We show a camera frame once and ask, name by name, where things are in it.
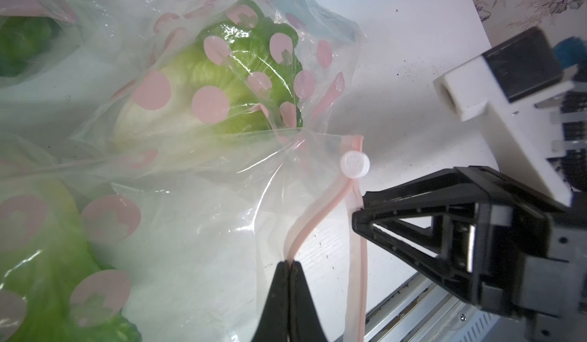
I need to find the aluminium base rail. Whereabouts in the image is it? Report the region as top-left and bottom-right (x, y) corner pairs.
(336, 270), (503, 342)

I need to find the zip-top bag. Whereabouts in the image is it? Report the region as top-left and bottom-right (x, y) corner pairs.
(1, 130), (369, 341)
(73, 0), (363, 166)
(1, 0), (141, 87)

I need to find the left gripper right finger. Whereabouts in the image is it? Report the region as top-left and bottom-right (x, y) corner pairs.
(288, 261), (327, 342)

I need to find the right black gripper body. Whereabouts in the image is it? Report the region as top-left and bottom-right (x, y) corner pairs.
(440, 203), (586, 341)

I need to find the chinese cabbage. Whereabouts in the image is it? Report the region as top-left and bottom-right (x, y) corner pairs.
(1, 178), (142, 341)
(113, 0), (304, 146)
(1, 0), (76, 78)

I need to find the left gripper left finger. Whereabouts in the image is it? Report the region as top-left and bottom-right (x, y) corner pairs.
(252, 262), (290, 342)

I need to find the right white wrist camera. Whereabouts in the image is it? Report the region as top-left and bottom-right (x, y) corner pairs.
(434, 27), (586, 205)

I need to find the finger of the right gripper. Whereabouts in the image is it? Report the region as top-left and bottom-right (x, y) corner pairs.
(352, 166), (550, 225)
(352, 211), (477, 301)

